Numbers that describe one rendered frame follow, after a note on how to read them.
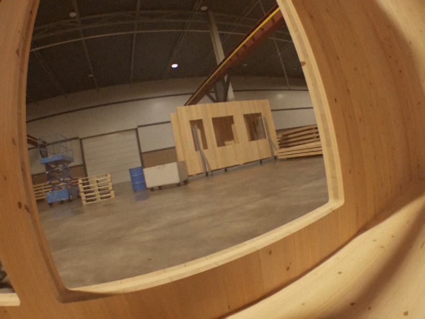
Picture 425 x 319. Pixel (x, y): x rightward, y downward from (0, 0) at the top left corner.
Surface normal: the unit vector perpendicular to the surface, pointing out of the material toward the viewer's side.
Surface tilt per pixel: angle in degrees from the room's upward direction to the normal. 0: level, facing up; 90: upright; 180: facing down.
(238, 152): 90
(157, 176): 90
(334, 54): 90
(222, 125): 90
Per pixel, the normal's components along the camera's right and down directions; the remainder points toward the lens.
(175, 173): -0.20, 0.05
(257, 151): 0.37, -0.07
